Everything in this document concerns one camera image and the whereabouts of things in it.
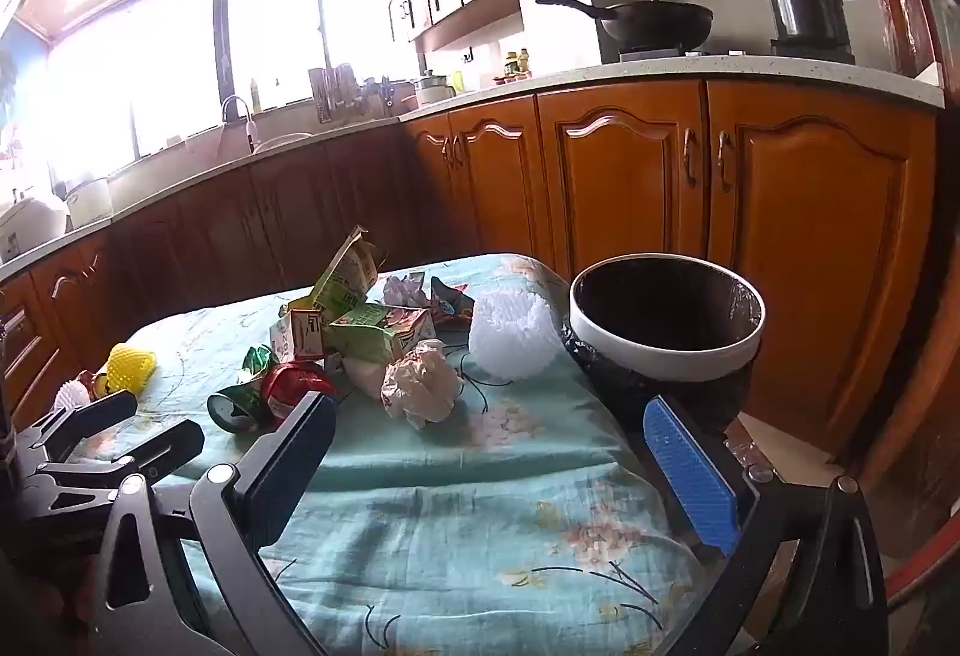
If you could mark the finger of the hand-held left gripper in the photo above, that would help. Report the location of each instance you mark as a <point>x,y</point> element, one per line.
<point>169,440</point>
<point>105,409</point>

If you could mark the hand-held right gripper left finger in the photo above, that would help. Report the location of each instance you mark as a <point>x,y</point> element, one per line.
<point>292,461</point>

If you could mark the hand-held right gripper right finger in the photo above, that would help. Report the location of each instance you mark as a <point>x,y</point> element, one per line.
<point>690,468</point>

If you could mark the white-rimmed bin with black bag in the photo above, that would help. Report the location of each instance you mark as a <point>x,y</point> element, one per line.
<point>660,356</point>

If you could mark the green drink carton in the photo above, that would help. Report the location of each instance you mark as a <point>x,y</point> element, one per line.
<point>375,334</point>

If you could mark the torn tall green carton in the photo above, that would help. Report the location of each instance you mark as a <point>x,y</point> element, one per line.
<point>345,274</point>

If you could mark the white foam fruit net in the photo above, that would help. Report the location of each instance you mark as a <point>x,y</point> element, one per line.
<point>514,334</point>

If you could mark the small white foam net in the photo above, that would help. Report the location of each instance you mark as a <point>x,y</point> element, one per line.
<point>71,395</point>

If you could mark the yellow foam fruit net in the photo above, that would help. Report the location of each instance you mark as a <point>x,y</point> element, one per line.
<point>131,367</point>

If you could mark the red crumpled wrapper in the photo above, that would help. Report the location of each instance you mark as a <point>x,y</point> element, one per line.
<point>296,386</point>

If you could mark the crushed green can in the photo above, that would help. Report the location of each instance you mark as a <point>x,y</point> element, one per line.
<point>240,405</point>

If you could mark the green crumpled wrapper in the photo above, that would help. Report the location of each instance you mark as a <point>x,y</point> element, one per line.
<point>259,360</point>

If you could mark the torn yellow green carton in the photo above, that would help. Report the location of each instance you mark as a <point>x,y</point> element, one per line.
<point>300,334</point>

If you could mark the crumpled beige plastic bag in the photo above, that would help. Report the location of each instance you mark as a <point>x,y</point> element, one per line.
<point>420,386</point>

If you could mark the teal floral tablecloth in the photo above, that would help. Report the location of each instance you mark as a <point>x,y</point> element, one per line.
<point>450,498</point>

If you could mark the white rice cooker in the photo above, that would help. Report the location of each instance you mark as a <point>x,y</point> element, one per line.
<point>30,225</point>

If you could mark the crumpled silver wrapper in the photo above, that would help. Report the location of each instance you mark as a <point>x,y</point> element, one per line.
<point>403,290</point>

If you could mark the white round appliance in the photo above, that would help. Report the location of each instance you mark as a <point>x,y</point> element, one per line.
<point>88,200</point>

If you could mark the red blue snack wrapper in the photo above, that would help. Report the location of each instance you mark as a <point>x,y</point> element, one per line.
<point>450,304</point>

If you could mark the wooden base cabinets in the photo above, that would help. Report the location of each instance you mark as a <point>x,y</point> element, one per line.
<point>622,176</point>

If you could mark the kitchen faucet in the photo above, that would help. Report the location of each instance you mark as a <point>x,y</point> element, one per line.
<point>244,109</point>

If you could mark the yellow dish soap bottle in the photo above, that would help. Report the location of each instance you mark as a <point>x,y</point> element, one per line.
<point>256,95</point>

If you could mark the knife rack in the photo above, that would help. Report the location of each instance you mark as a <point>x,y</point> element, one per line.
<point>330,94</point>

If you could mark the speckled kitchen countertop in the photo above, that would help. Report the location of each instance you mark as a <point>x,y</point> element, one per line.
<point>675,73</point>

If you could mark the yellow green cup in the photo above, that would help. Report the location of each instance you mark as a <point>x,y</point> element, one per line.
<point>456,82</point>

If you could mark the kitchen window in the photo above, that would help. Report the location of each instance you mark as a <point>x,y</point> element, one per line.
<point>277,26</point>

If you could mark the gas stove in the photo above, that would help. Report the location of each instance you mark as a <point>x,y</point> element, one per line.
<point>810,53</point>

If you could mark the yellow seasoning bottle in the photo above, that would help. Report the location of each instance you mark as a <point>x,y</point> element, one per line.
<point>525,62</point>

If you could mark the dark seasoning jar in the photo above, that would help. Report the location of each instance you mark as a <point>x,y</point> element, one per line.
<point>511,67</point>

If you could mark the black wok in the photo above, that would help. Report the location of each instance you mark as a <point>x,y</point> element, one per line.
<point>652,23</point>

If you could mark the steel pot with lid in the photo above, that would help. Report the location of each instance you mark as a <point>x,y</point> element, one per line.
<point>806,11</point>

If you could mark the blue wall poster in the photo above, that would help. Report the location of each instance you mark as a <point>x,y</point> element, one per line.
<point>9,71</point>

